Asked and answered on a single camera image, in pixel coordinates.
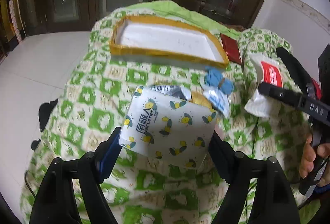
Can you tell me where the white red label snack bag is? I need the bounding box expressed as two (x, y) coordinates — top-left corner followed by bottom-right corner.
(244, 53), (283, 118)

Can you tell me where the white lemon print tissue pack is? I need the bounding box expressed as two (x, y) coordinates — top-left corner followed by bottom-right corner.
(119, 85), (218, 169)

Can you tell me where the blue cloth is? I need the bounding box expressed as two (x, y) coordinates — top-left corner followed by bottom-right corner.
(205, 67), (234, 95)

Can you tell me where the person's right hand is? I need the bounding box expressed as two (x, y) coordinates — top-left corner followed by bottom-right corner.
(299, 134), (329, 179)

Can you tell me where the green white patterned quilt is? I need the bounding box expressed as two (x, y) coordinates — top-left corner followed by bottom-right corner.
(20, 1), (309, 223)

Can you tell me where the white blue label packet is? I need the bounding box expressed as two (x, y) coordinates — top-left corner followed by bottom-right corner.
(203, 87), (230, 118)

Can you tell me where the yellow plush toy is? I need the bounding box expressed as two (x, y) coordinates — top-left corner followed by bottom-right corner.
(191, 92), (215, 112)

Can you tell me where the silver green label bag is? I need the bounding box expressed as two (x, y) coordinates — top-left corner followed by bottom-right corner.
(149, 85), (192, 101)

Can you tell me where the white foam tray gold rim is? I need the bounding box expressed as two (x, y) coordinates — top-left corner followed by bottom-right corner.
(109, 14), (229, 70)

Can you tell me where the black cable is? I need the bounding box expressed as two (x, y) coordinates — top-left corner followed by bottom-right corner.
(23, 170), (37, 200)

